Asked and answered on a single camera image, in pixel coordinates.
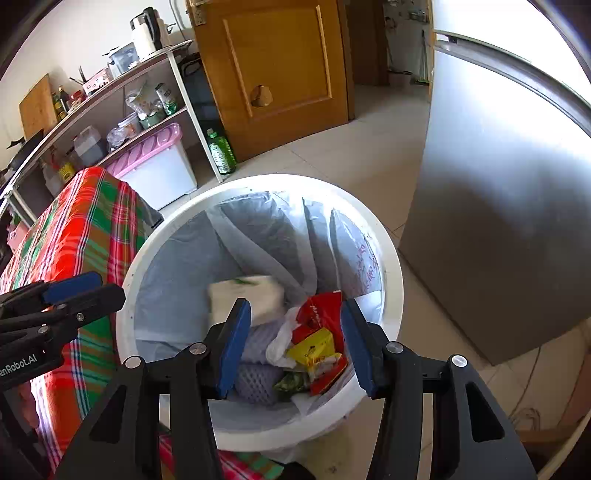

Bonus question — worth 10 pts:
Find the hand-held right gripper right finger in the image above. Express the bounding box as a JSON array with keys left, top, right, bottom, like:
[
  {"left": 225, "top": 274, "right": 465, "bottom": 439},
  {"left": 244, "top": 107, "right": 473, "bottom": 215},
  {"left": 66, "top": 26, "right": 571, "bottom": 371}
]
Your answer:
[{"left": 340, "top": 298, "right": 539, "bottom": 480}]

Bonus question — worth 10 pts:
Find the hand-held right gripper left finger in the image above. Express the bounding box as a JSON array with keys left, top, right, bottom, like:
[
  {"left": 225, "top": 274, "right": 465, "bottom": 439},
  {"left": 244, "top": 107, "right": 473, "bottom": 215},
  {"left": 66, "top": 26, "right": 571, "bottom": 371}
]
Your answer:
[{"left": 55, "top": 298, "right": 252, "bottom": 480}]

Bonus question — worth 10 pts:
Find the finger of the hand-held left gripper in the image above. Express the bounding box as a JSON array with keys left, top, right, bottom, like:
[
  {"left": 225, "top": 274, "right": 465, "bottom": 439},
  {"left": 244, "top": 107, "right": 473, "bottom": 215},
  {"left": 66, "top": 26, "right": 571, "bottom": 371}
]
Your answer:
[
  {"left": 0, "top": 283, "right": 126, "bottom": 345},
  {"left": 0, "top": 271, "right": 103, "bottom": 317}
]

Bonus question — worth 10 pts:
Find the white foam fruit net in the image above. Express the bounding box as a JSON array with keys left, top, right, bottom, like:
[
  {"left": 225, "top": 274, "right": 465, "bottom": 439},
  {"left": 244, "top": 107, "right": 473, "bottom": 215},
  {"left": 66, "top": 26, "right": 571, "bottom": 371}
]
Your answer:
[{"left": 235, "top": 320, "right": 296, "bottom": 406}]

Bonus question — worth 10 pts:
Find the gold snack wrapper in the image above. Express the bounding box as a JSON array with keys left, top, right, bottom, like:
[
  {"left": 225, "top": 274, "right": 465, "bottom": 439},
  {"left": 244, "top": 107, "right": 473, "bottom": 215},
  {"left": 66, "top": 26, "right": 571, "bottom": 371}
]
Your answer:
[{"left": 286, "top": 327, "right": 345, "bottom": 379}]

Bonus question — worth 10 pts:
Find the white plastic bag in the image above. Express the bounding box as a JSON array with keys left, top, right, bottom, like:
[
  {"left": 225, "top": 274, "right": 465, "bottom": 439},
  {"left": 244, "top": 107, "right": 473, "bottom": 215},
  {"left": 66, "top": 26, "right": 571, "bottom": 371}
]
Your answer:
[{"left": 265, "top": 307, "right": 301, "bottom": 370}]

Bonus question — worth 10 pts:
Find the red plastic bag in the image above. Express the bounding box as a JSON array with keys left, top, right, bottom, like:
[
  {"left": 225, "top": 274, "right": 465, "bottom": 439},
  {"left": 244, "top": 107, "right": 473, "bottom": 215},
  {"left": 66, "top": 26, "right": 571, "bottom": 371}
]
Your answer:
[{"left": 295, "top": 291, "right": 349, "bottom": 395}]

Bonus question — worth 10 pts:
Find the white paper packet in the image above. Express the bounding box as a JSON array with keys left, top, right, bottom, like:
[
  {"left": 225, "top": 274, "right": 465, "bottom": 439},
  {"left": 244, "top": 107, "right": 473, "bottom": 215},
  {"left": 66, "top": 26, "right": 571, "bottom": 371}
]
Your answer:
[{"left": 208, "top": 275, "right": 284, "bottom": 326}]

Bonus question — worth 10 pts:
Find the green snack wrapper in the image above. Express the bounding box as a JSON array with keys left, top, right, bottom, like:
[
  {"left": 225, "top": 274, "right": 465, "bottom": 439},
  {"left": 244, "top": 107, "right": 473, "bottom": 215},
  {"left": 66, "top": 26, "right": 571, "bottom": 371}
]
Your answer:
[{"left": 273, "top": 371, "right": 308, "bottom": 393}]

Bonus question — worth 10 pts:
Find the white trash bin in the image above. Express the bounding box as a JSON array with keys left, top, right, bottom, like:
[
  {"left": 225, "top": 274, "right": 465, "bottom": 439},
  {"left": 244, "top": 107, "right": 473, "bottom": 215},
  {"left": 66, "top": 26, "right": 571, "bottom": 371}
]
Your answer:
[{"left": 115, "top": 174, "right": 403, "bottom": 452}]

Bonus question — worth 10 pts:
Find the plaid tablecloth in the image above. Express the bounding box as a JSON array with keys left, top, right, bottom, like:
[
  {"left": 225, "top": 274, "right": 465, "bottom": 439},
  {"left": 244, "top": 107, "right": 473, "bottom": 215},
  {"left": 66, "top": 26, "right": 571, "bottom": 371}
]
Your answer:
[{"left": 0, "top": 167, "right": 284, "bottom": 480}]

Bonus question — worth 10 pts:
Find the clear bin liner bag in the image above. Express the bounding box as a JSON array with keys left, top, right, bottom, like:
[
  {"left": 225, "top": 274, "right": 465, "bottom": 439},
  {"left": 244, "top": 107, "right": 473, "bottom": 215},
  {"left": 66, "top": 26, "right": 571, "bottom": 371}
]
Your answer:
[{"left": 134, "top": 191, "right": 386, "bottom": 432}]

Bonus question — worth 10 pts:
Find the white plastic jerrycan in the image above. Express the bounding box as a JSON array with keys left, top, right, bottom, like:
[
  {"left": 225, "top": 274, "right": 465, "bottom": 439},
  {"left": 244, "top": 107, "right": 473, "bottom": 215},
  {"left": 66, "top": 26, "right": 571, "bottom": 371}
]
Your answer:
[{"left": 73, "top": 127, "right": 108, "bottom": 167}]

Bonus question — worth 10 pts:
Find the pink plastic tray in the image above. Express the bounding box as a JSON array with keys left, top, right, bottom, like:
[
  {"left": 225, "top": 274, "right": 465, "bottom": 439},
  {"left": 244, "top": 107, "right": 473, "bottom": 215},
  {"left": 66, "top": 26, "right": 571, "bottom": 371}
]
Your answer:
[{"left": 105, "top": 122, "right": 198, "bottom": 210}]

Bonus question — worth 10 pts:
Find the black frying pan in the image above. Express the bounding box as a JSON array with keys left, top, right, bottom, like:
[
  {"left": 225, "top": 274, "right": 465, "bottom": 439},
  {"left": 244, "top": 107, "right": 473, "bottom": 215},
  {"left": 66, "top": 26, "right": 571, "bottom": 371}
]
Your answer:
[{"left": 7, "top": 129, "right": 44, "bottom": 169}]

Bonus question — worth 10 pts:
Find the wooden cutting board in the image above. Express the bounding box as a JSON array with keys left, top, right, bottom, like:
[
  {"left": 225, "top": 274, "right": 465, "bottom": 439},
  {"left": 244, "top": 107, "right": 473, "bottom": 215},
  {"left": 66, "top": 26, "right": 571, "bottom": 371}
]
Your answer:
[{"left": 18, "top": 74, "right": 58, "bottom": 139}]

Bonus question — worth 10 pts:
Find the green bottle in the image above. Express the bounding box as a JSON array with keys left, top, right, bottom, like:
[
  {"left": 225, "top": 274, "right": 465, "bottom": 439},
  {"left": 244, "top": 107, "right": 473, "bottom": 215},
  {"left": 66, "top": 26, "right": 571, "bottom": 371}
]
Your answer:
[{"left": 205, "top": 128, "right": 237, "bottom": 175}]

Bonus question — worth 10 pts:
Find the steel kitchen shelf rack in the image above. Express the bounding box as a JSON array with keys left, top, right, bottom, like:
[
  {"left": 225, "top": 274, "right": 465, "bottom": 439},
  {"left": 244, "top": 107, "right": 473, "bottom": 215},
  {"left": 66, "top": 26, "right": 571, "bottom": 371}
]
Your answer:
[{"left": 0, "top": 39, "right": 225, "bottom": 222}]

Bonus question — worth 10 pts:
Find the white chopstick holder box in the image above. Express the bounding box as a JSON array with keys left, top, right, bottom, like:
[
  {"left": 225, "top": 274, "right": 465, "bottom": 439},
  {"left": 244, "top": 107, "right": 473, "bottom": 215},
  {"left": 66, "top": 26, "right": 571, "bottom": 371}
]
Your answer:
[{"left": 83, "top": 69, "right": 114, "bottom": 95}]

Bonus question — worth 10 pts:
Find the silver refrigerator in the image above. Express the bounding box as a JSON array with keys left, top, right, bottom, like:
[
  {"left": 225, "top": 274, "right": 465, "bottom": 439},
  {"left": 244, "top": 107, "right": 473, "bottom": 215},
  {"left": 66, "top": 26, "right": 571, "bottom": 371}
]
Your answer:
[{"left": 398, "top": 0, "right": 591, "bottom": 367}]

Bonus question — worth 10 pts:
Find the clear plastic container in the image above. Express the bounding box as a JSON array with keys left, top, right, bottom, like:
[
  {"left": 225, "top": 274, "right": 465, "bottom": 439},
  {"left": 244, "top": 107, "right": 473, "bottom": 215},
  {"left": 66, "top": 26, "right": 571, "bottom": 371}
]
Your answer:
[{"left": 108, "top": 42, "right": 139, "bottom": 77}]

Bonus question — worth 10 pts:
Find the white electric kettle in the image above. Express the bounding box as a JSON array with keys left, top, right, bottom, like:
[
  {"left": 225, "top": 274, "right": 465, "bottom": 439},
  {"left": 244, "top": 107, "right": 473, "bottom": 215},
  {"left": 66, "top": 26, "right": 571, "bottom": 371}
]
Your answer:
[{"left": 129, "top": 7, "right": 169, "bottom": 58}]

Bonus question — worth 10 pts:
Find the broom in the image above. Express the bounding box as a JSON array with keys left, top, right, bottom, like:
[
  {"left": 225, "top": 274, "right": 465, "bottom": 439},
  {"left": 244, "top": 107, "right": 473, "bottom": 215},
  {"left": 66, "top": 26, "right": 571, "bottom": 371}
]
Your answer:
[{"left": 418, "top": 16, "right": 430, "bottom": 84}]

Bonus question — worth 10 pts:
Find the wooden door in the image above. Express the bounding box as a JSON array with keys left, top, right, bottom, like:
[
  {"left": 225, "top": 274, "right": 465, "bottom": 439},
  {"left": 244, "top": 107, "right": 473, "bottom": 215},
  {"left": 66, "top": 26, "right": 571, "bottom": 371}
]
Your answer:
[{"left": 187, "top": 0, "right": 356, "bottom": 163}]

